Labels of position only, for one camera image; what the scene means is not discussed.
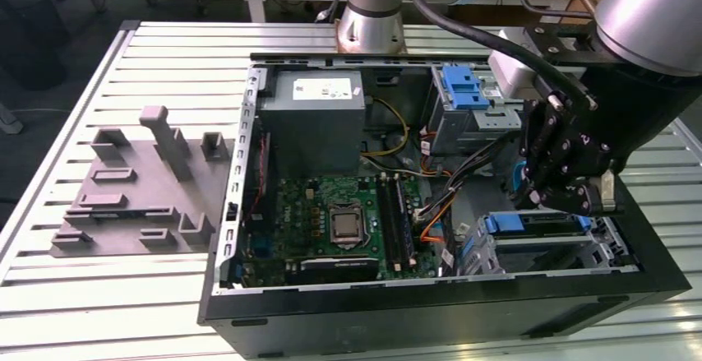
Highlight yellow wires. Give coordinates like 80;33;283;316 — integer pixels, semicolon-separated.
360;96;411;159

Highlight blue drive latch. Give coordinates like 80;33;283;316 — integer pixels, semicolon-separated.
440;67;490;111

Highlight silver CPU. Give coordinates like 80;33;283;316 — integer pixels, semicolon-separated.
331;212;363;241

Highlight orange wires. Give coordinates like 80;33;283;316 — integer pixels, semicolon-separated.
419;220;446;249

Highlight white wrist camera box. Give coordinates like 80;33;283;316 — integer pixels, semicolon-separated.
486;27;542;100

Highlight black PC case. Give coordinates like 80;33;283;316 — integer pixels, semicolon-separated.
196;51;693;360

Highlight metal disk bay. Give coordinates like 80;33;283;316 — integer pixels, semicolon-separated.
458;208;631;275

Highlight grey parts rack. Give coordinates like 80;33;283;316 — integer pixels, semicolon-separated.
47;104;238;258

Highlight grey power supply unit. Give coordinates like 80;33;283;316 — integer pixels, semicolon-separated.
256;68;367;177

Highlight black wire bundle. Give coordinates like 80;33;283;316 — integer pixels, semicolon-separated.
415;134;526;224

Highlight thin red wire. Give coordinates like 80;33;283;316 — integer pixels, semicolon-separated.
250;133;271;219

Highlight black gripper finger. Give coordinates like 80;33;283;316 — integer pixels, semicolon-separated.
540;107;627;219
508;96;562;213

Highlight black graphics card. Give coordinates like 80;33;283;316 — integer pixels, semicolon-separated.
283;256;380;285

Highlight hard disk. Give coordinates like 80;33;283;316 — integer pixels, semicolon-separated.
484;211;594;237

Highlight grey metal foot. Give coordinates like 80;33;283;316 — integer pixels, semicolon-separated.
0;101;24;135

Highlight metal optical drive cage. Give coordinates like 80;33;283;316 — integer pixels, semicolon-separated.
427;64;527;156

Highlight green motherboard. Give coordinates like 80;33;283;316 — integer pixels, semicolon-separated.
240;174;443;286

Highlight CPU socket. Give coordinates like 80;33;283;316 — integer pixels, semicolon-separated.
326;201;370;252

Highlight blue wire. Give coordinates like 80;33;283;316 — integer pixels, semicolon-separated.
512;162;528;200

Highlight black RAM slot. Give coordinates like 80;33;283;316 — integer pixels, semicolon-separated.
376;174;400;267

